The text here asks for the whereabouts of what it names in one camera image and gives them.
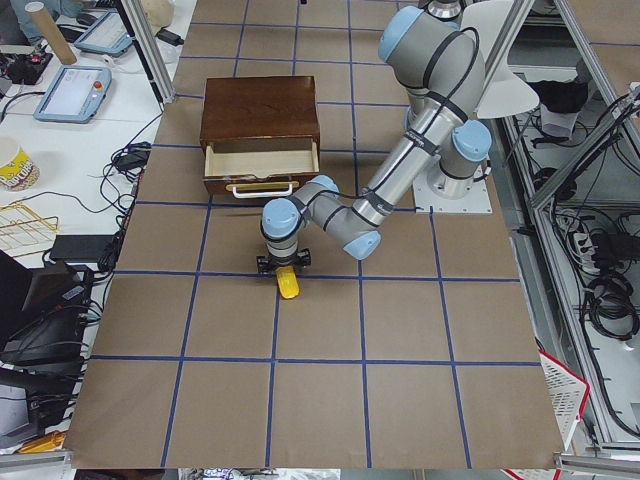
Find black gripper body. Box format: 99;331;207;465
256;249;311;274

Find yellow corn cob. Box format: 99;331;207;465
275;265;300;300

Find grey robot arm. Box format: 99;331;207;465
257;6;485;274

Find dark brown wooden cabinet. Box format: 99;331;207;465
199;76;320;156

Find white lamp shade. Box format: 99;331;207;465
461;1;539;119

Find blue teach pendant near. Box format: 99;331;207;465
33;66;112;124

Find blue teach pendant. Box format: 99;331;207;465
74;9;132;57
33;66;112;124

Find blue teach pendant far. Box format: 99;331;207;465
74;9;132;57

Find popcorn paper cup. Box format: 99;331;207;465
1;135;40;191

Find white red plastic basket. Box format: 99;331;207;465
539;350;590;449

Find cardboard tube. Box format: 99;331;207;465
25;1;77;65

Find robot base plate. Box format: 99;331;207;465
412;171;493;215

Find black cables on desk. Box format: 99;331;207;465
87;142;154;271

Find aluminium frame post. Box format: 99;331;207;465
116;0;176;105

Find gold wire rack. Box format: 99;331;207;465
0;203;60;257

